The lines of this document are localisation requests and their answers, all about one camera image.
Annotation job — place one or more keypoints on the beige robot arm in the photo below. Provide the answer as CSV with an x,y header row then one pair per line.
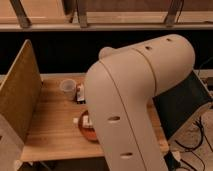
x,y
118,88

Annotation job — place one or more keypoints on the clear plastic cup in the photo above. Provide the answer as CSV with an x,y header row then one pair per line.
x,y
68,87

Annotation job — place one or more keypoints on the labelled white bottle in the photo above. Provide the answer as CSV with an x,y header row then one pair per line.
x,y
85,121

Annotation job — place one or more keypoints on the round red-brown plate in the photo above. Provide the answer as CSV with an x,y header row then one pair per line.
x,y
88,133

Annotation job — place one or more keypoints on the right dark divider panel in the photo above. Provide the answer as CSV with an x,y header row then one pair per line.
x,y
182,105

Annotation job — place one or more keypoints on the left cork divider panel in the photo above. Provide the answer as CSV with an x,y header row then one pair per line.
x,y
19,93

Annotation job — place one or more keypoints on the wooden shelf rail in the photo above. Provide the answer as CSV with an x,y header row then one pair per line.
x,y
105,15

